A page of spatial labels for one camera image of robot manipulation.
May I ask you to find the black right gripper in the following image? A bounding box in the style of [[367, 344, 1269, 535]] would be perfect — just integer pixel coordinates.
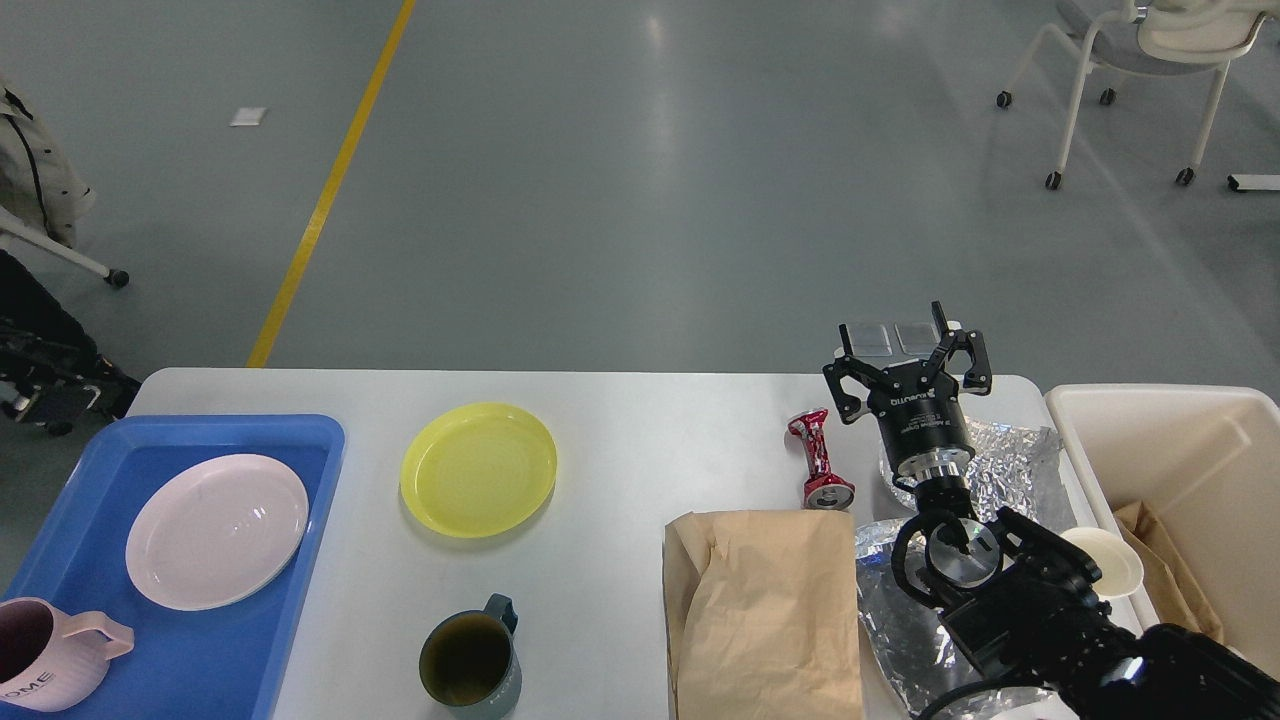
[[824, 301, 993, 480]]

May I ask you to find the yellow plate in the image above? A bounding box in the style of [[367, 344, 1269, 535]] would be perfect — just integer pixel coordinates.
[[399, 402, 558, 539]]

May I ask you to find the teal mug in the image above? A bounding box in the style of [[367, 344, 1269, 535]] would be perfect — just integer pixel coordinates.
[[419, 593, 522, 719]]

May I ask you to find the pink mug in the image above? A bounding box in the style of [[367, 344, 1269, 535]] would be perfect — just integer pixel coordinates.
[[1, 597, 134, 712]]

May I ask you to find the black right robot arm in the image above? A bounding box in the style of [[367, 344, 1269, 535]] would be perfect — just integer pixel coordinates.
[[822, 302, 1279, 719]]

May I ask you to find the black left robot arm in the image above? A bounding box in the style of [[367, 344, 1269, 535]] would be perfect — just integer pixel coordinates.
[[1, 318, 108, 437]]

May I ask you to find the crumpled aluminium foil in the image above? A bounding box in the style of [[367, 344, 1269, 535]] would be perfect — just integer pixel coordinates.
[[855, 419, 1076, 716]]

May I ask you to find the crushed red can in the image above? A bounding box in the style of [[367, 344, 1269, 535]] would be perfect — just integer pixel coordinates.
[[787, 407, 856, 511]]

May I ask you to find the white paper cup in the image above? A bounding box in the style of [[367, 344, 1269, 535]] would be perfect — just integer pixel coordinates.
[[1061, 527, 1146, 601]]

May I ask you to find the brown paper bag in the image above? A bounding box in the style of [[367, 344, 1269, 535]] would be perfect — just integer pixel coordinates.
[[662, 510, 865, 719]]

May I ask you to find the cream plastic bin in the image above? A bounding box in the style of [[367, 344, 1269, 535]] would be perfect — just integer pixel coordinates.
[[1044, 384, 1279, 675]]

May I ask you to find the brown paper in bin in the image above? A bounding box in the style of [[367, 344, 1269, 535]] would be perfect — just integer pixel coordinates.
[[1114, 501, 1225, 642]]

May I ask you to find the white bar on floor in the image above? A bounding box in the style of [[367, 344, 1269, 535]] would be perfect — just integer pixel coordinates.
[[1226, 173, 1280, 193]]

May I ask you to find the white office chair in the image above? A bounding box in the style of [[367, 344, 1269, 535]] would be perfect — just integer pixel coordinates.
[[996, 1, 1277, 191]]

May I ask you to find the blue plastic tray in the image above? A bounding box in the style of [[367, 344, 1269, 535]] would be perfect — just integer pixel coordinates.
[[4, 414, 346, 719]]

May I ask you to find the person in beige coat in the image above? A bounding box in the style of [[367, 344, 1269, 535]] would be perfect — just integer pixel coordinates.
[[0, 82, 141, 416]]

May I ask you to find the white chair leg with caster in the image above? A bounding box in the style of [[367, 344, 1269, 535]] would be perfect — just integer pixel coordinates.
[[1, 208, 131, 288]]

